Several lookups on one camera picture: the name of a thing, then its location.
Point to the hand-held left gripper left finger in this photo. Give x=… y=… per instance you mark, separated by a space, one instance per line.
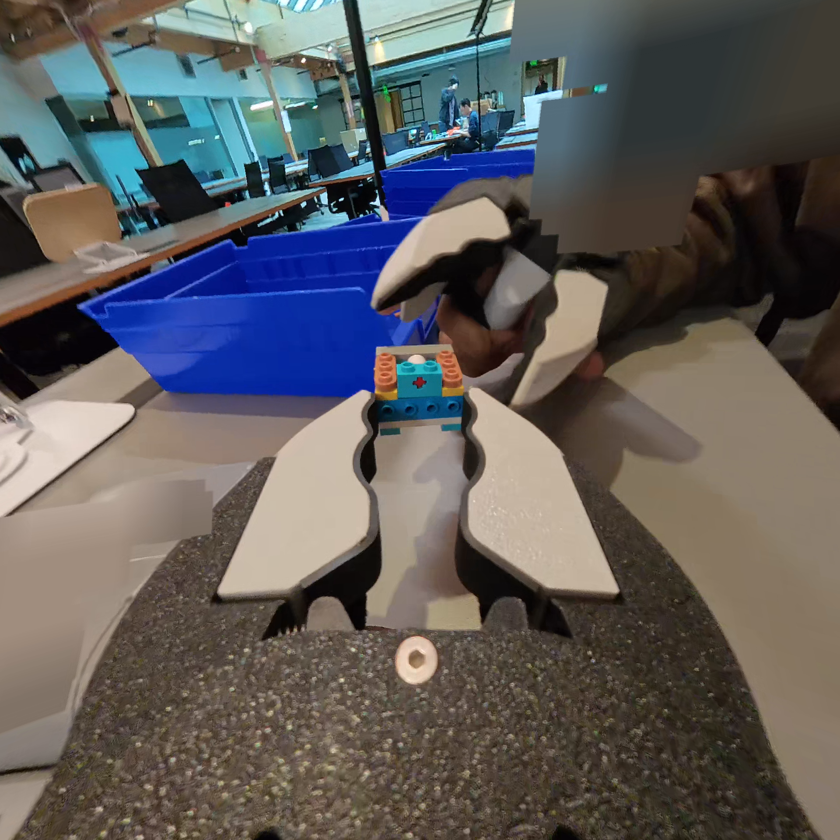
x=308 y=518

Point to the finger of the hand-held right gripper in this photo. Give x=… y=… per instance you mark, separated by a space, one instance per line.
x=574 y=328
x=446 y=229

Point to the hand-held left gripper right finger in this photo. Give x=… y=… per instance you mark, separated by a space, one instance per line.
x=538 y=525

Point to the small colourful toy brick build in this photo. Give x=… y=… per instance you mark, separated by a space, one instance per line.
x=420 y=387

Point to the blue plastic bin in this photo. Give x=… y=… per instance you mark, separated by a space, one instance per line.
x=249 y=341

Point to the person's right forearm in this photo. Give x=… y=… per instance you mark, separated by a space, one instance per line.
x=722 y=249

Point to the grey desk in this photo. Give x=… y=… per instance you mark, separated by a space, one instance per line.
x=689 y=512

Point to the person's right hand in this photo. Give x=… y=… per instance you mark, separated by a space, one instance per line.
x=472 y=348

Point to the stack of blue bins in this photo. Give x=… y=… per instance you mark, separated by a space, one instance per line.
x=459 y=177

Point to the black pole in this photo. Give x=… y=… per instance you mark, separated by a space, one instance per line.
x=364 y=98

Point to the person's torso in brown top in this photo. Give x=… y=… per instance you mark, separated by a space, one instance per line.
x=823 y=380

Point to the black office chair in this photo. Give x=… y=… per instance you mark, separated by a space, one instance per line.
x=174 y=190

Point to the long wooden table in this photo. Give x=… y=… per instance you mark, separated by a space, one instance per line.
x=164 y=243

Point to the clear plastic tray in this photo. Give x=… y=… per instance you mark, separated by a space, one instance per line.
x=108 y=256

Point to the wooden chair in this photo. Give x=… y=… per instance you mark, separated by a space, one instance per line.
x=72 y=220

